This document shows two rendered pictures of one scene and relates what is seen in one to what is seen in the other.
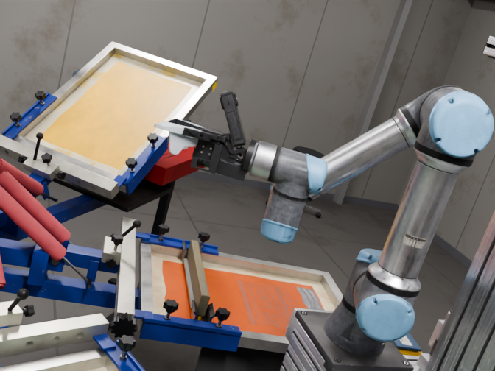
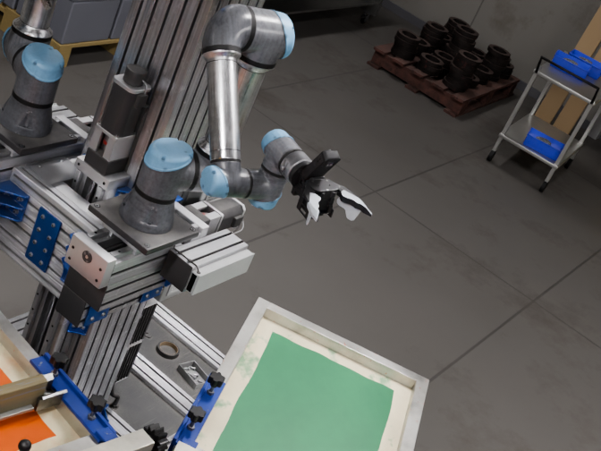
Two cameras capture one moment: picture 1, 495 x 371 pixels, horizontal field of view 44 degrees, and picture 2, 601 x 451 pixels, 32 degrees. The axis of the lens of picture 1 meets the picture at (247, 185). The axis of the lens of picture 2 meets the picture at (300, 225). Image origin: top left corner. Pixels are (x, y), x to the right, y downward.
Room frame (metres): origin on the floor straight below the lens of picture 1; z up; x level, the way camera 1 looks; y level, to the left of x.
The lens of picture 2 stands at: (2.74, 1.71, 2.72)
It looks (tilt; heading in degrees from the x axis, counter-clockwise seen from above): 27 degrees down; 227
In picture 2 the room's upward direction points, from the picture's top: 25 degrees clockwise
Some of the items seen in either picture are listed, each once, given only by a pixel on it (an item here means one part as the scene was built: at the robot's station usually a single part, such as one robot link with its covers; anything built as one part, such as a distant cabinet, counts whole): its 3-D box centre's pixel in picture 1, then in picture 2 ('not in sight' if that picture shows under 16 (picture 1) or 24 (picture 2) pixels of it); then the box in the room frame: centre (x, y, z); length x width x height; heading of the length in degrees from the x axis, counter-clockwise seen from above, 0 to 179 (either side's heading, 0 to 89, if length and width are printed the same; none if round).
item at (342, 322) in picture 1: (359, 320); (151, 202); (1.34, -0.36, 1.31); 0.15 x 0.15 x 0.10
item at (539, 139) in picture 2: not in sight; (554, 114); (-3.54, -3.00, 0.45); 0.98 x 0.56 x 0.91; 25
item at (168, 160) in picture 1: (152, 152); not in sight; (3.06, 0.53, 1.06); 0.61 x 0.46 x 0.12; 165
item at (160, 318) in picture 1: (191, 330); (69, 404); (1.63, 0.04, 0.98); 0.30 x 0.05 x 0.07; 105
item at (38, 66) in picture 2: not in sight; (38, 72); (1.54, -0.82, 1.42); 0.13 x 0.12 x 0.14; 88
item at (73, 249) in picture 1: (92, 258); not in sight; (1.81, 0.42, 1.02); 0.17 x 0.06 x 0.05; 105
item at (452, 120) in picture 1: (417, 218); (234, 104); (1.21, -0.35, 1.63); 0.15 x 0.12 x 0.55; 179
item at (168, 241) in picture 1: (179, 249); not in sight; (2.16, 0.18, 0.98); 0.30 x 0.05 x 0.07; 105
